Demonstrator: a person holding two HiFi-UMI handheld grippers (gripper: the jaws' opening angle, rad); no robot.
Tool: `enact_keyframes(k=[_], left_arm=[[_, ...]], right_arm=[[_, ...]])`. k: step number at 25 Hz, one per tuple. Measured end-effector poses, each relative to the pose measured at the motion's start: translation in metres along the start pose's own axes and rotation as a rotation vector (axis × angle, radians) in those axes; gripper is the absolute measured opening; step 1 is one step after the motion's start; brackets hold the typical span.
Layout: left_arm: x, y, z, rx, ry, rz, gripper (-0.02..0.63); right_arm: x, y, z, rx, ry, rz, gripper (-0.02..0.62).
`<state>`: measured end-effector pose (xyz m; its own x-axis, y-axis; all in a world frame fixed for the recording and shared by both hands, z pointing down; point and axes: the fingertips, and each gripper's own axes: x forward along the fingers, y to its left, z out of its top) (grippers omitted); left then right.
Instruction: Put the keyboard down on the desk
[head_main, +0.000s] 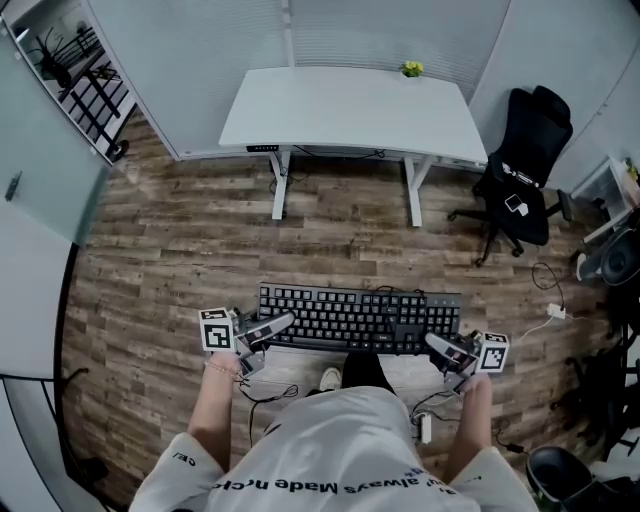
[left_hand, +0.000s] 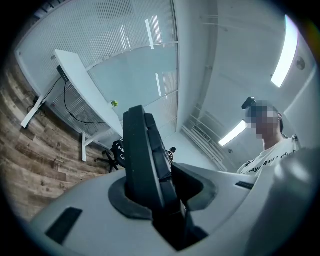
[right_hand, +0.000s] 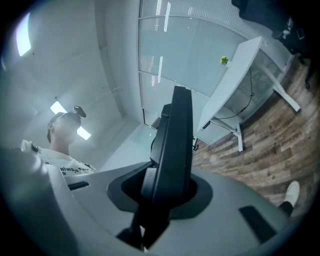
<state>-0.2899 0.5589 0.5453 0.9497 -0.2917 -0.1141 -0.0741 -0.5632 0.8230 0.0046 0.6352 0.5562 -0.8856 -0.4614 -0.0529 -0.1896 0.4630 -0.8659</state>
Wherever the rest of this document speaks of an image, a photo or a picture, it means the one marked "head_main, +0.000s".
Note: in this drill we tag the black metal rack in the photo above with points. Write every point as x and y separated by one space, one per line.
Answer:
85 85

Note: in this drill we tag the person's white shoe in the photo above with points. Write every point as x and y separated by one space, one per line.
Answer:
330 378

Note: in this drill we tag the white power adapter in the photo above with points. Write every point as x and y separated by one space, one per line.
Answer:
556 311

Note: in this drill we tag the white power strip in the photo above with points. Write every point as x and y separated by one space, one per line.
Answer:
425 428

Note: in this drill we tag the person's left forearm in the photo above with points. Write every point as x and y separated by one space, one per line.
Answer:
212 415

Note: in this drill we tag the small white box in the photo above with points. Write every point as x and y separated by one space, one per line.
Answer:
515 203

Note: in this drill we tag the person's black trouser leg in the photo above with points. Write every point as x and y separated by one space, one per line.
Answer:
365 372

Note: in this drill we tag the black office chair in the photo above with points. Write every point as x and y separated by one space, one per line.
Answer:
525 165

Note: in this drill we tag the white side shelf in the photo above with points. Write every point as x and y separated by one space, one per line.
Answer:
607 185

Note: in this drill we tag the black keyboard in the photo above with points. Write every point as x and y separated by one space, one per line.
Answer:
350 315

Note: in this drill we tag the round black fan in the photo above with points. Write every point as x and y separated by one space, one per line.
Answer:
621 259

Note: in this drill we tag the person's white printed t-shirt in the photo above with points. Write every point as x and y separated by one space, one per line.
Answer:
330 450

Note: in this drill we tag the frosted glass door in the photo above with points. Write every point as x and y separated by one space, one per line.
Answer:
45 150

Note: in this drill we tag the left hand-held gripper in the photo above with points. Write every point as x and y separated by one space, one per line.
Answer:
217 331

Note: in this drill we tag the black waste bin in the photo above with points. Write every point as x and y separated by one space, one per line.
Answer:
557 472

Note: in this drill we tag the black desk control panel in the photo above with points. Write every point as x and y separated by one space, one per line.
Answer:
263 148

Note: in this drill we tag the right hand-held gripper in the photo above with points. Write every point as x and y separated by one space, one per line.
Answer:
492 354

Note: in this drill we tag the white desk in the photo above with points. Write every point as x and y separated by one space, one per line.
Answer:
350 110

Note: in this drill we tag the small yellow potted plant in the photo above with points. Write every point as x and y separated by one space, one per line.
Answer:
412 68

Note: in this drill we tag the person's right forearm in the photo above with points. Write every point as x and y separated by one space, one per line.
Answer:
472 430

